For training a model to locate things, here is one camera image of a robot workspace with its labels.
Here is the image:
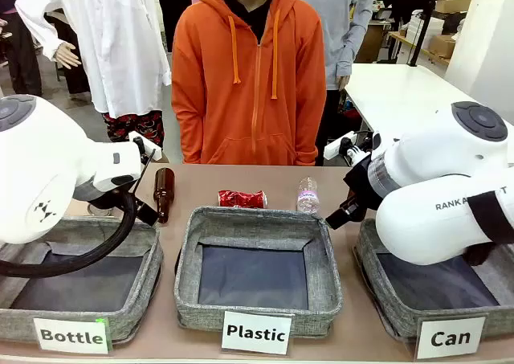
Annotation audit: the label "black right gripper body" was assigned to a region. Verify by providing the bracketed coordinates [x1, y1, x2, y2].
[340, 154, 381, 220]

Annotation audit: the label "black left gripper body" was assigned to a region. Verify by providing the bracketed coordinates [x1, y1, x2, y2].
[134, 197, 158, 227]

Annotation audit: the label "brown glass bottle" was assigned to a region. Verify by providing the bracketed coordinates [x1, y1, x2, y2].
[153, 166, 177, 224]

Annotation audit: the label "small purple-label plastic bottle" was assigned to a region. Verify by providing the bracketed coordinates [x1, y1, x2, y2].
[296, 177, 321, 215]

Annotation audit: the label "crushed red can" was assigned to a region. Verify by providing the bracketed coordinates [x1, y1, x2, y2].
[218, 190, 268, 210]

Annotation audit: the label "grey basket labelled Bottle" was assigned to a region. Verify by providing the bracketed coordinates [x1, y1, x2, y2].
[0, 215, 165, 344]

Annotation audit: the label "grey basket labelled Can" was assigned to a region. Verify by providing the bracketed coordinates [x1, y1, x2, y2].
[352, 218, 514, 343]

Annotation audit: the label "grey basket labelled Plastic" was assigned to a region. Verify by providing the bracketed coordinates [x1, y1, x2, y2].
[173, 206, 345, 339]

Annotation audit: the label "white Can label card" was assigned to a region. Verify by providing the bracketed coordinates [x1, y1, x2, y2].
[415, 317, 487, 361]

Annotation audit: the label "red floral shorts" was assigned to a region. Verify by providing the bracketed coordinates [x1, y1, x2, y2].
[102, 109, 165, 148]

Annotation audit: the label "white Plastic label card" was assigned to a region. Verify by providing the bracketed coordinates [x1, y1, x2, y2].
[220, 310, 293, 357]

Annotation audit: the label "white Bottle label card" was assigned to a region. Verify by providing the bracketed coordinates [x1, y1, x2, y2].
[32, 317, 112, 356]

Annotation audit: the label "person in orange hoodie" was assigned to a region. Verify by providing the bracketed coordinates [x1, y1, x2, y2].
[170, 0, 328, 167]

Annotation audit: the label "large cardboard box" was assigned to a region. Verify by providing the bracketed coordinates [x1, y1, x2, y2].
[427, 34, 458, 59]

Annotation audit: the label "mannequin in white shirt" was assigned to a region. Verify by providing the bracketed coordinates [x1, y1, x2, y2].
[14, 0, 173, 120]

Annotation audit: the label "black stand pole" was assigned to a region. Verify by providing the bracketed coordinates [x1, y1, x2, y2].
[407, 0, 443, 67]

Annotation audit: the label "background person in dark clothes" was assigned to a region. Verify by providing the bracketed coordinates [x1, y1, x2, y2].
[0, 0, 43, 98]

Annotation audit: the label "small cardboard box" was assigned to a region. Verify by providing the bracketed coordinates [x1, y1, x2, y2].
[435, 0, 473, 14]

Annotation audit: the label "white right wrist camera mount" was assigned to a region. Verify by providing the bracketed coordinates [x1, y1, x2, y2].
[324, 133, 357, 158]

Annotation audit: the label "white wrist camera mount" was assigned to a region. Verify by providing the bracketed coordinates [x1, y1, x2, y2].
[128, 130, 164, 163]
[324, 133, 357, 158]

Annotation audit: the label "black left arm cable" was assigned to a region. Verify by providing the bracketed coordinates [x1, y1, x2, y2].
[0, 190, 138, 279]

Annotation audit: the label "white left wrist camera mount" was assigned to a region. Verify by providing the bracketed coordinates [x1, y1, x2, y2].
[128, 130, 164, 163]

